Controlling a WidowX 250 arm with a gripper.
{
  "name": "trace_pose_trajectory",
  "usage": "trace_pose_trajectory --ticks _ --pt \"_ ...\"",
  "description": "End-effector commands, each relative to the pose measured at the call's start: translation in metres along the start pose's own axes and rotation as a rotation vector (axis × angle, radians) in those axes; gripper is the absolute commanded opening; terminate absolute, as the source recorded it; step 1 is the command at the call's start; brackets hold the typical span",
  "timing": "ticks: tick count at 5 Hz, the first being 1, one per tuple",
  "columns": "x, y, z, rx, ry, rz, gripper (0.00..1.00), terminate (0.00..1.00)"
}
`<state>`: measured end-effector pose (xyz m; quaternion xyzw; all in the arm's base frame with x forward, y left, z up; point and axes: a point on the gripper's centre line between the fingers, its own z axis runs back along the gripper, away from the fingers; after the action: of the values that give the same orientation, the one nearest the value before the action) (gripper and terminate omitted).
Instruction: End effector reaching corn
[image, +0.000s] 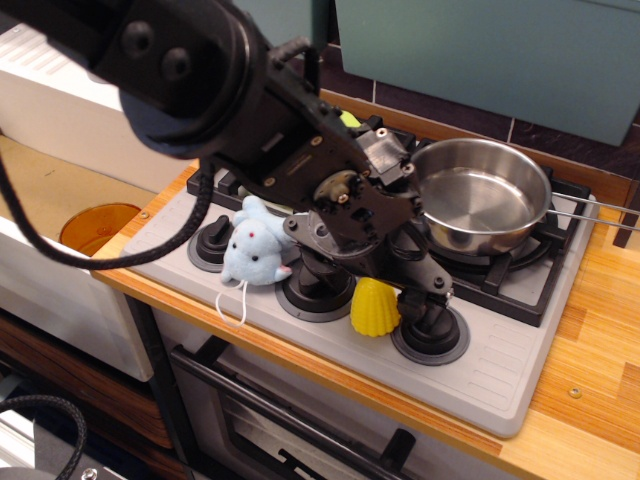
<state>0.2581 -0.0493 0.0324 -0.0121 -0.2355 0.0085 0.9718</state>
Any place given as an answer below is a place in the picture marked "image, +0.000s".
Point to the black left stove knob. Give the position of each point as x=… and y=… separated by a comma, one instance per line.
x=207, y=247

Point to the black middle stove knob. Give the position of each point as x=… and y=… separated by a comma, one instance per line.
x=312, y=308

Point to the white toy sink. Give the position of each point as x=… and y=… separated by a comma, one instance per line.
x=68, y=147

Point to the grey toy stove top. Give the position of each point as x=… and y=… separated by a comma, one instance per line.
x=490, y=386

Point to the stainless steel pot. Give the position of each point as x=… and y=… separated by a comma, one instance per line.
x=483, y=198

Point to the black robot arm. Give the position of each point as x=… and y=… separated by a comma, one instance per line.
x=198, y=80

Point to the toy oven door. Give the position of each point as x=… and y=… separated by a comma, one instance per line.
x=285, y=426

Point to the teal wall cabinet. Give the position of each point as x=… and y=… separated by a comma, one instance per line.
x=571, y=66

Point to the yellow toy corn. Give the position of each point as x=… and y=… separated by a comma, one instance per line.
x=374, y=310

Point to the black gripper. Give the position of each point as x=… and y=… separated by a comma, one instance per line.
x=402, y=260

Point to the light blue plush elephant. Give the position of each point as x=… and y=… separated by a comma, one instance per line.
x=254, y=254

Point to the orange plastic drain cover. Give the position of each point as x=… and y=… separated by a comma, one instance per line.
x=89, y=230

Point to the green plastic plate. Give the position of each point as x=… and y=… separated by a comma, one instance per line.
x=349, y=120

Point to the black stove knob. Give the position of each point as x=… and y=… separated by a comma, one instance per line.
x=207, y=247
x=441, y=337
x=312, y=308

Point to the black right burner grate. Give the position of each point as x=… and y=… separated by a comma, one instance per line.
x=531, y=282

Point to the black right stove knob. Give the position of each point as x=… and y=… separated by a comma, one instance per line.
x=441, y=337

